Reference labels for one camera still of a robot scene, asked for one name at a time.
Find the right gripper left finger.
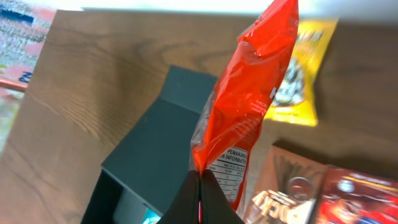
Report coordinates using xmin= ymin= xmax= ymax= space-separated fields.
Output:
xmin=157 ymin=170 xmax=200 ymax=224

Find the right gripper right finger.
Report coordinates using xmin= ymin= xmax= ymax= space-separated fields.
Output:
xmin=200 ymin=169 xmax=244 ymax=224

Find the teal Chunkies cookie box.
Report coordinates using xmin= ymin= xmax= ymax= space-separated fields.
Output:
xmin=142 ymin=208 xmax=161 ymax=224

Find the black gift box with lid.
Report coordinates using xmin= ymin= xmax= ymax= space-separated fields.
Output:
xmin=82 ymin=66 xmax=216 ymax=223

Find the red Hacks candy bag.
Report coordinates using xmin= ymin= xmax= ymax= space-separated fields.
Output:
xmin=190 ymin=0 xmax=299 ymax=212

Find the yellow Hacks candy bag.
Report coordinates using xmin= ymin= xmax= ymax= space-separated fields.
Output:
xmin=264 ymin=18 xmax=338 ymax=126

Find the brown Pocky box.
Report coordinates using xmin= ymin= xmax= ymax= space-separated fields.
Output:
xmin=243 ymin=146 xmax=327 ymax=224

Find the red Hello Panda box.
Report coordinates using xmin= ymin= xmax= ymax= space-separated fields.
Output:
xmin=315 ymin=166 xmax=397 ymax=224

